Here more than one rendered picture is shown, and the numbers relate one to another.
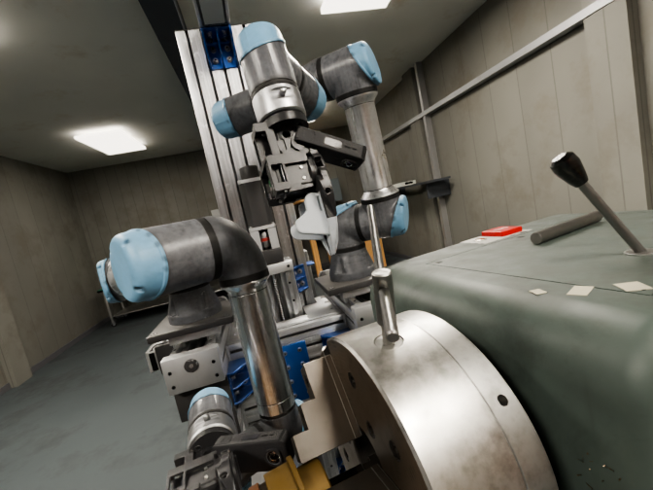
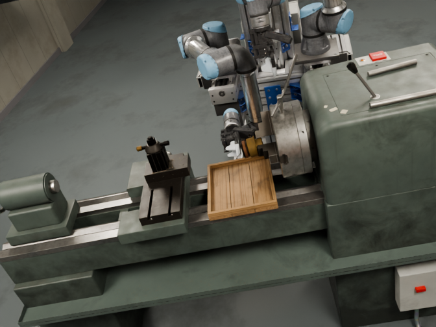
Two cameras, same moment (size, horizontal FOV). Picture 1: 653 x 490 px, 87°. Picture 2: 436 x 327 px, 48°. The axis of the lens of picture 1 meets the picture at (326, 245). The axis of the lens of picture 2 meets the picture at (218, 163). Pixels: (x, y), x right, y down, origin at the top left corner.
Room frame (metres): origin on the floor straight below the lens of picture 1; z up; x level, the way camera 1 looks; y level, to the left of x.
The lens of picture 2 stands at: (-1.24, -0.54, 2.25)
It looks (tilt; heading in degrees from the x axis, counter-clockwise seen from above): 35 degrees down; 27
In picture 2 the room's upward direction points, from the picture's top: 16 degrees counter-clockwise
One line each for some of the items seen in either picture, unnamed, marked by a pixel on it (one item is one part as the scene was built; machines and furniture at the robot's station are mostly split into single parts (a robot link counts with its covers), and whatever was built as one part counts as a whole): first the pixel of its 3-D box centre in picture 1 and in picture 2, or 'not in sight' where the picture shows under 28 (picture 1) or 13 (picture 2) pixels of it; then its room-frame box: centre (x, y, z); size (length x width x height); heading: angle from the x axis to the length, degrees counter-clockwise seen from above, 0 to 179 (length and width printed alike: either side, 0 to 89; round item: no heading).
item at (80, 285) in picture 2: not in sight; (88, 291); (0.03, 1.10, 0.34); 0.44 x 0.40 x 0.68; 19
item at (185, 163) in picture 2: not in sight; (167, 169); (0.30, 0.51, 1.00); 0.20 x 0.10 x 0.05; 109
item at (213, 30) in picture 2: not in sight; (215, 35); (1.00, 0.43, 1.33); 0.13 x 0.12 x 0.14; 127
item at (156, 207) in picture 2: not in sight; (163, 186); (0.23, 0.52, 0.95); 0.43 x 0.18 x 0.04; 19
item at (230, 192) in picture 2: not in sight; (240, 185); (0.33, 0.19, 0.89); 0.36 x 0.30 x 0.04; 19
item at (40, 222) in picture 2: not in sight; (32, 203); (0.01, 1.09, 1.01); 0.30 x 0.20 x 0.29; 109
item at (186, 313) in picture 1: (191, 299); not in sight; (1.01, 0.42, 1.21); 0.15 x 0.15 x 0.10
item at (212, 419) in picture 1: (212, 440); (231, 127); (0.51, 0.24, 1.08); 0.08 x 0.05 x 0.08; 109
